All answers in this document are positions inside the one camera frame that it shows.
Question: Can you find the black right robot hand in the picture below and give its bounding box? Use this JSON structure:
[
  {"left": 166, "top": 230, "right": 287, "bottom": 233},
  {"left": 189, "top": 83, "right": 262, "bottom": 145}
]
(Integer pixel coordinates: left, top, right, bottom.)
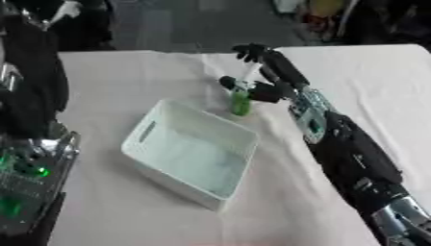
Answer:
[{"left": 216, "top": 42, "right": 312, "bottom": 104}]

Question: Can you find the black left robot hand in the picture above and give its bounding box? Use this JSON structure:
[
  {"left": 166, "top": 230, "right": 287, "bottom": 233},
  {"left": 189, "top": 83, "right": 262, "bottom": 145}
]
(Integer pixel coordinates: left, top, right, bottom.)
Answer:
[{"left": 0, "top": 12, "right": 71, "bottom": 139}]

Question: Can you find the white plastic box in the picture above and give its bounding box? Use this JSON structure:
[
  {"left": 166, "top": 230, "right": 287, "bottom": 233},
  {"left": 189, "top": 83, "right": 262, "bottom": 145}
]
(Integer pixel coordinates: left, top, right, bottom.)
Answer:
[{"left": 119, "top": 98, "right": 262, "bottom": 212}]

